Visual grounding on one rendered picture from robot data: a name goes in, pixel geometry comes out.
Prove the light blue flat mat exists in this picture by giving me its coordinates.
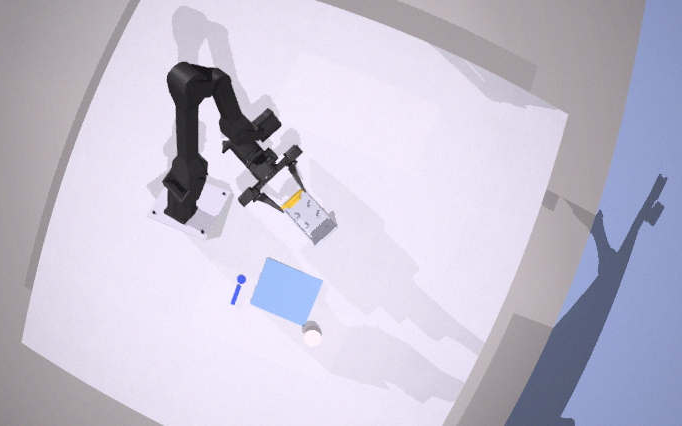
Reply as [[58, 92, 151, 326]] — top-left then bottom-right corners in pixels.
[[250, 258, 323, 326]]

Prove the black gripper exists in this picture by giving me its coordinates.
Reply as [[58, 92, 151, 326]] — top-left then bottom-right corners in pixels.
[[238, 145, 306, 213]]

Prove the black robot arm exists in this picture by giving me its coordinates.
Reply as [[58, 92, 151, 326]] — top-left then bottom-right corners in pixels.
[[162, 62, 282, 224]]

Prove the yellow plate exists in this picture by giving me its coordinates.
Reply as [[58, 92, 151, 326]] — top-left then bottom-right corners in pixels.
[[282, 189, 302, 209]]

